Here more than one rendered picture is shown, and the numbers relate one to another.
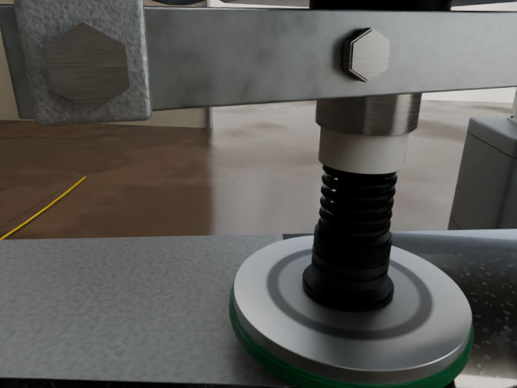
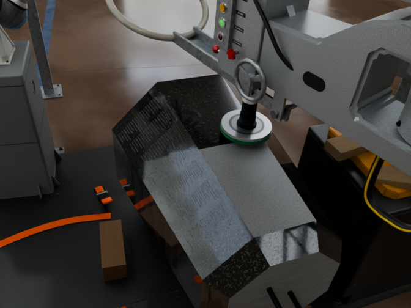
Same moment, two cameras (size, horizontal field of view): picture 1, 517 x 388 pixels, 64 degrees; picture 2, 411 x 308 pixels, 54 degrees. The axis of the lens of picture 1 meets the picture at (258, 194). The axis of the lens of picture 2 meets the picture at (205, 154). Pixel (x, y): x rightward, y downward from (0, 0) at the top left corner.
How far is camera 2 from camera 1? 1.69 m
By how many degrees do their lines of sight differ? 91
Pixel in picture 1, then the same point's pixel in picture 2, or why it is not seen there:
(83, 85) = not seen: hidden behind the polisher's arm
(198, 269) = (232, 162)
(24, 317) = (273, 187)
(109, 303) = (258, 174)
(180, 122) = not seen: outside the picture
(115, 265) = (241, 181)
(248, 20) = not seen: hidden behind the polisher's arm
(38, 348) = (279, 178)
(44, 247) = (241, 205)
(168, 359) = (268, 157)
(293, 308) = (259, 129)
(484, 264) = (197, 110)
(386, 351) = (264, 119)
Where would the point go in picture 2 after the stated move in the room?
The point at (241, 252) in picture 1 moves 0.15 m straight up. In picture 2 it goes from (216, 156) to (220, 126)
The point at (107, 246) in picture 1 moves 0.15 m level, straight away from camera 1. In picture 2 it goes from (231, 189) to (200, 207)
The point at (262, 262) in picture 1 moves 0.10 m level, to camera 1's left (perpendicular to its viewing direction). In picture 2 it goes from (245, 136) to (255, 151)
